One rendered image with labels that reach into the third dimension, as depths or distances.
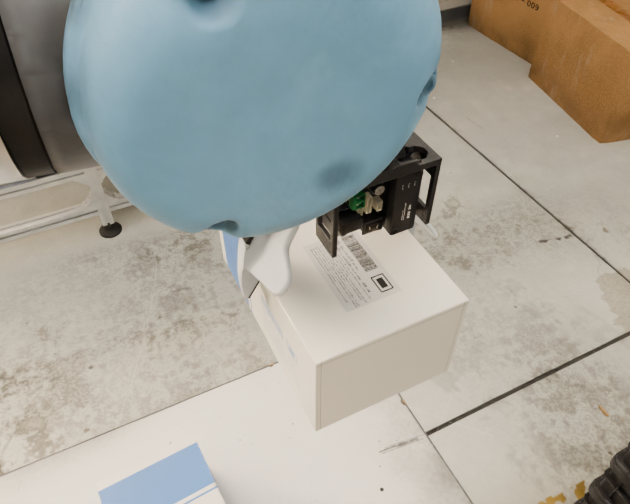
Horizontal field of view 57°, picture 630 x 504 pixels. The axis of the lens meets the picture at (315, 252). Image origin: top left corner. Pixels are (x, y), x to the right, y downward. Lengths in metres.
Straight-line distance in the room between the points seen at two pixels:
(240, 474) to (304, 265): 0.45
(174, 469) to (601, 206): 2.01
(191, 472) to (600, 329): 1.52
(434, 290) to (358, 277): 0.05
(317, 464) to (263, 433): 0.09
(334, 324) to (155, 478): 0.40
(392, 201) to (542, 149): 2.33
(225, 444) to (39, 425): 1.02
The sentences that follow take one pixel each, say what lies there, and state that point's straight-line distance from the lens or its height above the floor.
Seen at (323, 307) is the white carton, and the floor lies 1.14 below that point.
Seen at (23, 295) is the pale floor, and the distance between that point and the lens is 2.11.
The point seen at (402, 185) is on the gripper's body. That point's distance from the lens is 0.34.
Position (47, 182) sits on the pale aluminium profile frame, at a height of 0.28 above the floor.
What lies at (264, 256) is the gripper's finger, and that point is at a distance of 0.40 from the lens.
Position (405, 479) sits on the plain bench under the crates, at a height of 0.70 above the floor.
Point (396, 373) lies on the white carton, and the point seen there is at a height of 1.08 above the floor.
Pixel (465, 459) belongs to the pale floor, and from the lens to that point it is 1.64.
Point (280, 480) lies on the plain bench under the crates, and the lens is 0.81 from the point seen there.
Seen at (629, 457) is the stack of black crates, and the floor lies 0.51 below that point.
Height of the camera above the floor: 1.45
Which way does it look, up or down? 46 degrees down
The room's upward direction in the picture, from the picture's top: straight up
